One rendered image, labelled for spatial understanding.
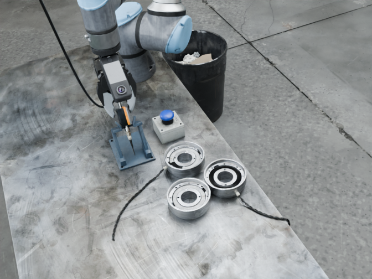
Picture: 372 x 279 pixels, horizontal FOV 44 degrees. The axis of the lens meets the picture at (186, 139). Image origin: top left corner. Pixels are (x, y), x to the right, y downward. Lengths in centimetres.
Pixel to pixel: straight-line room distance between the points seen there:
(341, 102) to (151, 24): 158
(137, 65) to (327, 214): 112
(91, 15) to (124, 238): 51
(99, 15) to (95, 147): 42
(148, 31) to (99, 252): 67
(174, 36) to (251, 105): 136
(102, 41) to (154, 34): 34
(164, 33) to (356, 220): 123
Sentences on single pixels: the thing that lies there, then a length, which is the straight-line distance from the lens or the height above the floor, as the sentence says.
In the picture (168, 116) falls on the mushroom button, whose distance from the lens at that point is 127.
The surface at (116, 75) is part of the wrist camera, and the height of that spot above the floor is 106.
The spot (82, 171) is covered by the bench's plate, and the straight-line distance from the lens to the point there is 128.
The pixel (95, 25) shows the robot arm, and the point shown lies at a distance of 108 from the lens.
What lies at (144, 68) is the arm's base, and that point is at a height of 84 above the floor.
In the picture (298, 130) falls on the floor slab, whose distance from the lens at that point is 253.
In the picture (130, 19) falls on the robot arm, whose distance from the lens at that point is 144.
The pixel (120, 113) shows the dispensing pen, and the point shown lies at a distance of 122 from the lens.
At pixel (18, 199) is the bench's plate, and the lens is 127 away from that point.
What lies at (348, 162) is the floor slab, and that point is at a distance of 241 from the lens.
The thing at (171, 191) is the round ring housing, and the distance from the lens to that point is 114.
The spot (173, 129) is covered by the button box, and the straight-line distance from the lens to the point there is 128.
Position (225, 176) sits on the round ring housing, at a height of 81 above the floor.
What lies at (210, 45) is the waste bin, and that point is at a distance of 255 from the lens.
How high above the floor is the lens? 169
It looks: 43 degrees down
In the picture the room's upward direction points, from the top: 6 degrees counter-clockwise
